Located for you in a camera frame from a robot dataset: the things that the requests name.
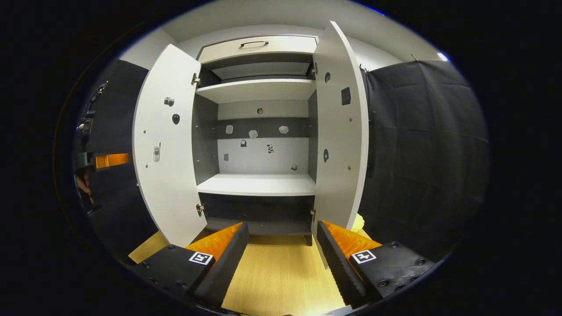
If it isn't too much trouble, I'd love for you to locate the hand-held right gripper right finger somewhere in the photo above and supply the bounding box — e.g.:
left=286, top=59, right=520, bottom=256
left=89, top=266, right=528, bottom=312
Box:
left=316, top=221, right=435, bottom=308

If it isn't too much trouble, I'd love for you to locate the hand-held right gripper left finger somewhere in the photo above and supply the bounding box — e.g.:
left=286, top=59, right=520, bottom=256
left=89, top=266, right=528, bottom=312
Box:
left=132, top=223, right=250, bottom=308

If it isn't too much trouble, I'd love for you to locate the beige cabinet door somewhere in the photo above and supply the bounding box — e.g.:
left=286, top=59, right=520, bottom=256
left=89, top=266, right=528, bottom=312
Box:
left=311, top=21, right=370, bottom=269
left=133, top=44, right=208, bottom=247

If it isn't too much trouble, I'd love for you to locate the beige double-door shoe cabinet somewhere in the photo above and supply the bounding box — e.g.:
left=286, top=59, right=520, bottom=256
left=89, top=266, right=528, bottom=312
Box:
left=192, top=35, right=319, bottom=246

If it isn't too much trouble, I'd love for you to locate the white cabinet shelf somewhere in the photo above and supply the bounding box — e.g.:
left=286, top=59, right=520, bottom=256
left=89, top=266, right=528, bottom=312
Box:
left=197, top=172, right=317, bottom=196
left=195, top=79, right=317, bottom=104

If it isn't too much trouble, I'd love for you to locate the black backdrop cloth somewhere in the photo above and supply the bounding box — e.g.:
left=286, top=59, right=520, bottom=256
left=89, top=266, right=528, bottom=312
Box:
left=75, top=59, right=490, bottom=264

